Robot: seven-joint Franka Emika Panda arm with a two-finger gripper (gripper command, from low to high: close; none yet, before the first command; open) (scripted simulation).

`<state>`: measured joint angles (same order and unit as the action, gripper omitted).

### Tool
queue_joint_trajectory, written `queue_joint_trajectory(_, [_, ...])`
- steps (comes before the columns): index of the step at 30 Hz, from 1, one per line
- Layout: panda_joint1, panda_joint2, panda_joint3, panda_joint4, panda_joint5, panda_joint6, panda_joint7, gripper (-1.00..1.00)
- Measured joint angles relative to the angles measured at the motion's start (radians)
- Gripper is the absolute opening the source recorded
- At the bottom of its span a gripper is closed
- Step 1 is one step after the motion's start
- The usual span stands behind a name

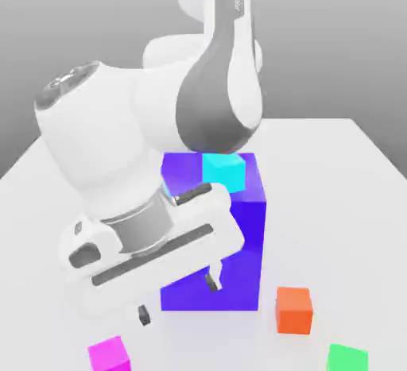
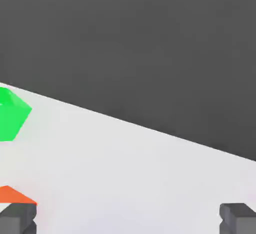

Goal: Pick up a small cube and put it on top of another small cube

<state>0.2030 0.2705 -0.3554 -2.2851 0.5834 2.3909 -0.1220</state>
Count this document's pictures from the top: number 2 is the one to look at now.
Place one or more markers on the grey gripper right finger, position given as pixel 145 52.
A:
pixel 239 219

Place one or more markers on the small red cube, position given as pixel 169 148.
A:
pixel 12 196

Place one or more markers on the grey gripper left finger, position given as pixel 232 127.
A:
pixel 16 219

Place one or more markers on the small green cube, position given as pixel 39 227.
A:
pixel 10 117

